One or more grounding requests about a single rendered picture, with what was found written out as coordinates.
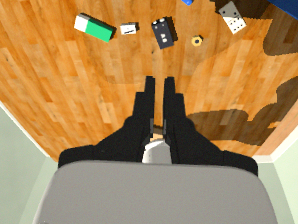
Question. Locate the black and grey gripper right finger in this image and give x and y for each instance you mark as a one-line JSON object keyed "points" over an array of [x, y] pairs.
{"points": [[188, 146]]}

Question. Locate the blue battery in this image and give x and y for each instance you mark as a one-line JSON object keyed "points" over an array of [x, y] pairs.
{"points": [[187, 2]]}

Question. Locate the white domino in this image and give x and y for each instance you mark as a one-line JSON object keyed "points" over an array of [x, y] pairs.
{"points": [[232, 17]]}

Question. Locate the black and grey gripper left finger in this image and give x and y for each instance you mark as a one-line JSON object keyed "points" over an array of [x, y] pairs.
{"points": [[127, 144]]}

